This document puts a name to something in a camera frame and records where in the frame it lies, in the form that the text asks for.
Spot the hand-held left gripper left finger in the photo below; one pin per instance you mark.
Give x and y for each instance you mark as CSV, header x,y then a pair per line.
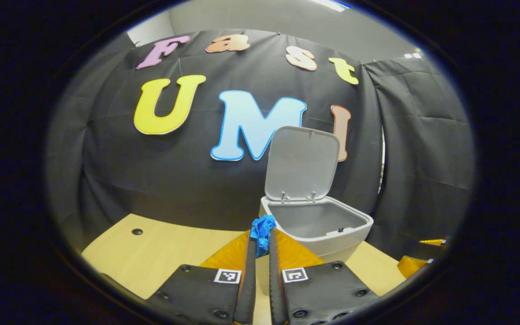
x,y
250,280

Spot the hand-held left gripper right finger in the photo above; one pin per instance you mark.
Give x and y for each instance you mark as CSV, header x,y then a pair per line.
x,y
274,289

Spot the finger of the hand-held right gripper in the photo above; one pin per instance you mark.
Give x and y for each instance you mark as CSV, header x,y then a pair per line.
x,y
411,266
434,242

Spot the blue paper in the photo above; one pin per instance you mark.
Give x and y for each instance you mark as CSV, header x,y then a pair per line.
x,y
262,228

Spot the grey desktop garbage bin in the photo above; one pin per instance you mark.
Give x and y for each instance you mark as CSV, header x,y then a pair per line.
x,y
305,171

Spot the wooden desktop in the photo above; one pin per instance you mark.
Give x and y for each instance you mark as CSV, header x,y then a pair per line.
x,y
165,253

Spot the black backdrop cloth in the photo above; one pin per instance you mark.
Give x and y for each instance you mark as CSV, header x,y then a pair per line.
x,y
151,180

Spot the small ceiling light panel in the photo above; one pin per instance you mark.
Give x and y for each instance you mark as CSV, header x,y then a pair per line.
x,y
413,55

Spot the long ceiling light panel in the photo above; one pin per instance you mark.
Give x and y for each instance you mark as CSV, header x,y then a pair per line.
x,y
332,4

